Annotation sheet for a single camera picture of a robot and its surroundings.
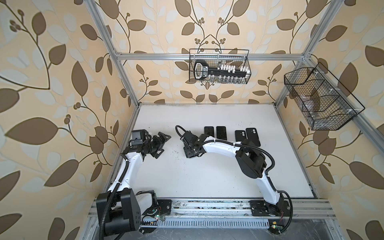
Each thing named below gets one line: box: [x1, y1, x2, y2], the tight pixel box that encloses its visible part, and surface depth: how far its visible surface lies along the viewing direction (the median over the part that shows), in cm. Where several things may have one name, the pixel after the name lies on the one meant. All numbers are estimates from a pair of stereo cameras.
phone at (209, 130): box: [204, 126, 215, 138], surface depth 107 cm
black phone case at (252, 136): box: [245, 127, 261, 147], surface depth 105 cm
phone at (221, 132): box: [216, 126, 228, 141], surface depth 106 cm
